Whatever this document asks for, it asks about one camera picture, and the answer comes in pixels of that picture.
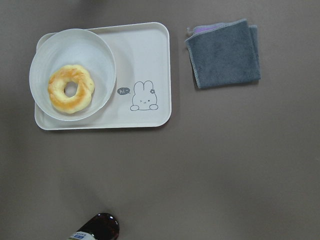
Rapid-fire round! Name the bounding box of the tea bottle white cap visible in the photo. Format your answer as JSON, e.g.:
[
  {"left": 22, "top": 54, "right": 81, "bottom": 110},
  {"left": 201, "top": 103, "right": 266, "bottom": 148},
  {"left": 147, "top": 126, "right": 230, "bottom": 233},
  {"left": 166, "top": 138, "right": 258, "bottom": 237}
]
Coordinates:
[{"left": 68, "top": 213, "right": 120, "bottom": 240}]

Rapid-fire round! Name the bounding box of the grey folded cloth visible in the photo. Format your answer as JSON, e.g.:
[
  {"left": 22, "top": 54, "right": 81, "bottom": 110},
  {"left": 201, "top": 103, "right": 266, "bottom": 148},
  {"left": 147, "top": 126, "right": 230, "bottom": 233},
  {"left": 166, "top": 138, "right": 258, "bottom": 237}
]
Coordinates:
[{"left": 185, "top": 19, "right": 261, "bottom": 89}]

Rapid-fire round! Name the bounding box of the cream serving tray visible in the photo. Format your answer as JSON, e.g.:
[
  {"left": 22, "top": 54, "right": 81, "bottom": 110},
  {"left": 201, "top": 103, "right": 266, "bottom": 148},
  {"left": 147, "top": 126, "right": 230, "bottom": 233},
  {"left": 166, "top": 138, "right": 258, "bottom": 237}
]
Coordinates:
[{"left": 34, "top": 22, "right": 172, "bottom": 130}]

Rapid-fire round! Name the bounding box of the glazed donut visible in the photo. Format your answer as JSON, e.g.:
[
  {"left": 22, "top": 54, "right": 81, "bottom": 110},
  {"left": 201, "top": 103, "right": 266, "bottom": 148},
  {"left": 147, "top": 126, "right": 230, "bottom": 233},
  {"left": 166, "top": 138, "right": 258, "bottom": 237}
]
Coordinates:
[{"left": 47, "top": 64, "right": 95, "bottom": 114}]

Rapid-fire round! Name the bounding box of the white round plate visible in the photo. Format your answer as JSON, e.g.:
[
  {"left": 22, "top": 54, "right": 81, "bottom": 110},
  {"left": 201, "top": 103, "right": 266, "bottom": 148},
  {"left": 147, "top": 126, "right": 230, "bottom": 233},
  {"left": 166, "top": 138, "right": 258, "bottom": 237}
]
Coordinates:
[{"left": 29, "top": 29, "right": 116, "bottom": 121}]

